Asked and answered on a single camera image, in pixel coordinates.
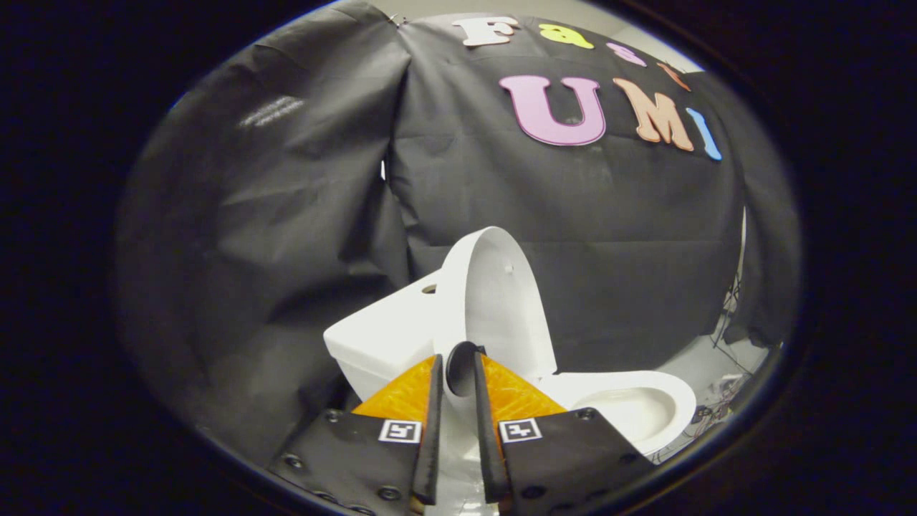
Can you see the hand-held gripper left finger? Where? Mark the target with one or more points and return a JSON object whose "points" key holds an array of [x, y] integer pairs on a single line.
{"points": [[432, 430]]}

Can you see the white toilet lid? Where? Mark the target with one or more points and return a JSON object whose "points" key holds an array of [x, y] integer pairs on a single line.
{"points": [[494, 308]]}

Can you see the black backdrop cloth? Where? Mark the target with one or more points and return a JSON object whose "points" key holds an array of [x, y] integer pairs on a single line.
{"points": [[573, 215]]}

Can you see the white toilet bowl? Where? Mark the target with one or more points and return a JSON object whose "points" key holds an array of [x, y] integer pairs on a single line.
{"points": [[630, 414]]}

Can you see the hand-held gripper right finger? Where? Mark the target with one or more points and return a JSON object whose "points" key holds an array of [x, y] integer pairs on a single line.
{"points": [[486, 437]]}

